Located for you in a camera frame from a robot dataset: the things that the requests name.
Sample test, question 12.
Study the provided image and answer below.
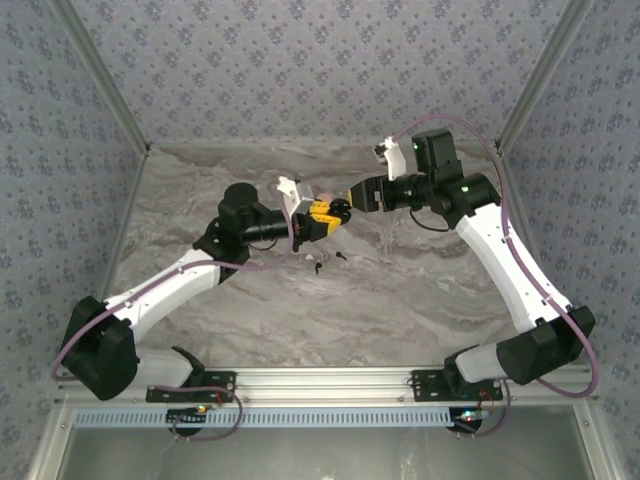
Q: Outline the small black controller board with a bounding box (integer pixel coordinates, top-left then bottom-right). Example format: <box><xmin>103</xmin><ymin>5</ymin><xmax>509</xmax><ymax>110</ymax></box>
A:
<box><xmin>452</xmin><ymin>407</ymin><xmax>487</xmax><ymax>432</ymax></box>
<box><xmin>166</xmin><ymin>407</ymin><xmax>209</xmax><ymax>427</ymax></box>

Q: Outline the grey metal panel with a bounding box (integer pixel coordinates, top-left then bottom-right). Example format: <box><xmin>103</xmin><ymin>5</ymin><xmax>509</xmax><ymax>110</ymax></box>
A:
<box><xmin>64</xmin><ymin>424</ymin><xmax>589</xmax><ymax>480</ymax></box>

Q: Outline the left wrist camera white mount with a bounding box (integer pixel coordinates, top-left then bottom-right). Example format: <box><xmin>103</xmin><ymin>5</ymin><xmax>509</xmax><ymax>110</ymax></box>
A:
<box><xmin>276</xmin><ymin>175</ymin><xmax>317</xmax><ymax>216</ymax></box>

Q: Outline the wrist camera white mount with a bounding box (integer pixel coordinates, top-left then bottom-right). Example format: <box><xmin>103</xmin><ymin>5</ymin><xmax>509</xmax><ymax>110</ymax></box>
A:
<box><xmin>276</xmin><ymin>175</ymin><xmax>317</xmax><ymax>216</ymax></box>
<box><xmin>373</xmin><ymin>134</ymin><xmax>407</xmax><ymax>182</ymax></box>

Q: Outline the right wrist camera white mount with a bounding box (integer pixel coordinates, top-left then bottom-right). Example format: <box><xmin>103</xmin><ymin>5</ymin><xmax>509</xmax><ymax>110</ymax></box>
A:
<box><xmin>373</xmin><ymin>134</ymin><xmax>407</xmax><ymax>182</ymax></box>

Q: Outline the aluminium table side rail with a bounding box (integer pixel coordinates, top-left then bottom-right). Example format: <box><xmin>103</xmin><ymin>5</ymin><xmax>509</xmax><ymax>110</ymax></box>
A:
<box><xmin>77</xmin><ymin>144</ymin><xmax>154</xmax><ymax>371</ymax></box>
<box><xmin>491</xmin><ymin>142</ymin><xmax>572</xmax><ymax>365</ymax></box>

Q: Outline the purple cable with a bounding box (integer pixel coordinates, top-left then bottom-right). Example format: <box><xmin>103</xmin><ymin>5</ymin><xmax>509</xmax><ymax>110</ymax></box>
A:
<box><xmin>392</xmin><ymin>114</ymin><xmax>601</xmax><ymax>439</ymax></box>
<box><xmin>51</xmin><ymin>180</ymin><xmax>245</xmax><ymax>442</ymax></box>

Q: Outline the aluminium frame post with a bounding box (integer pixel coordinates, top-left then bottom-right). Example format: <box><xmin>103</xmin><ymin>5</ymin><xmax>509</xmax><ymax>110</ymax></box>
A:
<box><xmin>494</xmin><ymin>0</ymin><xmax>599</xmax><ymax>154</ymax></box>
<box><xmin>49</xmin><ymin>0</ymin><xmax>152</xmax><ymax>154</ymax></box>

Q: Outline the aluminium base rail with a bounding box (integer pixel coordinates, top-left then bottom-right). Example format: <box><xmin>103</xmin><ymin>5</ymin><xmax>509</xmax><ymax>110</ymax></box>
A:
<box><xmin>54</xmin><ymin>366</ymin><xmax>600</xmax><ymax>405</ymax></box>

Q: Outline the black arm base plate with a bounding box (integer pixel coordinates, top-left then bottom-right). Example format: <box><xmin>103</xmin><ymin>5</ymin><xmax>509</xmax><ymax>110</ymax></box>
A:
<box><xmin>412</xmin><ymin>369</ymin><xmax>504</xmax><ymax>404</ymax></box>
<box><xmin>145</xmin><ymin>371</ymin><xmax>237</xmax><ymax>404</ymax></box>

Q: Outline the slotted light blue cable duct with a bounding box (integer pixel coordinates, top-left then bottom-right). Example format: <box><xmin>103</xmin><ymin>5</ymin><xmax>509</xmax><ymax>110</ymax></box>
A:
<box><xmin>73</xmin><ymin>407</ymin><xmax>454</xmax><ymax>429</ymax></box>

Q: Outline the aluminium lower frame leg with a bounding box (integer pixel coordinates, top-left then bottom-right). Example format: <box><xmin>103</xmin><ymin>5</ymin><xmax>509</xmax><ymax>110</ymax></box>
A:
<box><xmin>572</xmin><ymin>403</ymin><xmax>624</xmax><ymax>480</ymax></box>
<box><xmin>27</xmin><ymin>403</ymin><xmax>76</xmax><ymax>480</ymax></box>

